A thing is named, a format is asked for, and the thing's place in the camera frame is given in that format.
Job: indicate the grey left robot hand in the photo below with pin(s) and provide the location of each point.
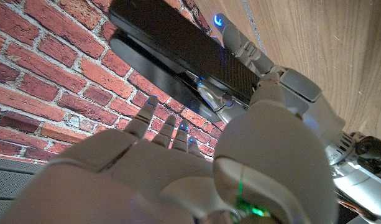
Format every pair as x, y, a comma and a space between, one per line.
314, 105

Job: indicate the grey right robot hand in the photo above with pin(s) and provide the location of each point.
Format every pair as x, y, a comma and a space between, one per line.
177, 180

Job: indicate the grey tape strip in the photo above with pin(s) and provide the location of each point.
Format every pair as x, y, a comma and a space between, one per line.
249, 15

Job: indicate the red brick print backdrop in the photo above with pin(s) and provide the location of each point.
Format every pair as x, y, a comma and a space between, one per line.
53, 71

